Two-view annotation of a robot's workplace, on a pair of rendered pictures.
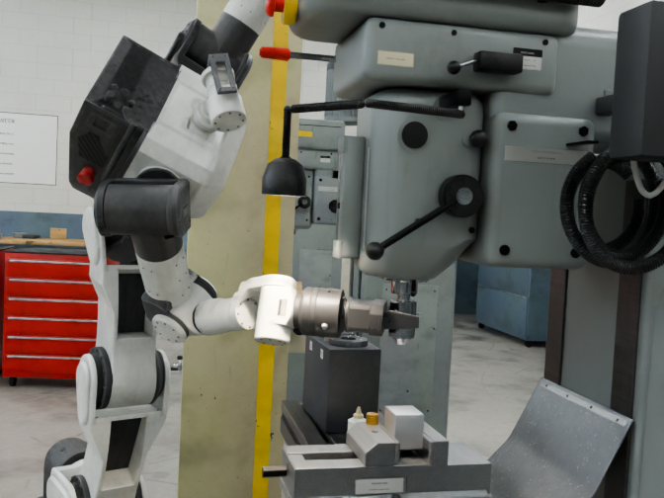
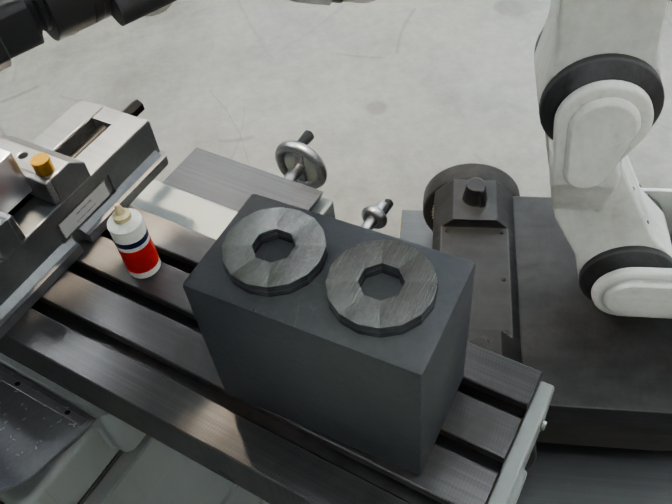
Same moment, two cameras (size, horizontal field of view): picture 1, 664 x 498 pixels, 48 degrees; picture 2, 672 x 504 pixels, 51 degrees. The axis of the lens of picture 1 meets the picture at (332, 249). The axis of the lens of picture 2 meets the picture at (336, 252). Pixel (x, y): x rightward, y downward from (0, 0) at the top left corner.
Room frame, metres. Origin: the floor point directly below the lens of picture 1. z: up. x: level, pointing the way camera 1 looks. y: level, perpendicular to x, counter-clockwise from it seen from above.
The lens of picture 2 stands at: (2.02, -0.28, 1.58)
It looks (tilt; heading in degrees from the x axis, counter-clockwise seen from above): 49 degrees down; 138
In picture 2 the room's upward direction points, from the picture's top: 7 degrees counter-clockwise
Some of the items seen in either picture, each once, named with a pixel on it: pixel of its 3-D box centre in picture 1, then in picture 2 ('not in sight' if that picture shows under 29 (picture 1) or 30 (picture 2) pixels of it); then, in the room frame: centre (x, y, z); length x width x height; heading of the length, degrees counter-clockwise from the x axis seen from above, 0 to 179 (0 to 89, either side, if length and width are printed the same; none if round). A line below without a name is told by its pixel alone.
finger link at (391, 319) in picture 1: (400, 321); not in sight; (1.30, -0.13, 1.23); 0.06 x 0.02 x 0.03; 82
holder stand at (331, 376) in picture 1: (339, 376); (335, 330); (1.74, -0.03, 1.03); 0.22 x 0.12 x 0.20; 16
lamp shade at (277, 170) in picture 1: (285, 176); not in sight; (1.22, 0.08, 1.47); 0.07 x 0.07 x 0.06
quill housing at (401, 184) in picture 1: (412, 187); not in sight; (1.34, -0.14, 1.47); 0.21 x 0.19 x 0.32; 13
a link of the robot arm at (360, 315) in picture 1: (351, 315); (17, 9); (1.35, -0.04, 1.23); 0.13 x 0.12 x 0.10; 172
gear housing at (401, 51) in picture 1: (439, 68); not in sight; (1.34, -0.17, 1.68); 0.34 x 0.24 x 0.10; 103
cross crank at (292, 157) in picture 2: not in sight; (291, 176); (1.23, 0.36, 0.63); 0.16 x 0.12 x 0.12; 103
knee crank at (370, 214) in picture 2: not in sight; (364, 230); (1.36, 0.42, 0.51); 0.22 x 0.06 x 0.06; 103
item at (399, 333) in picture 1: (402, 320); not in sight; (1.34, -0.13, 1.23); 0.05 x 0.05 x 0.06
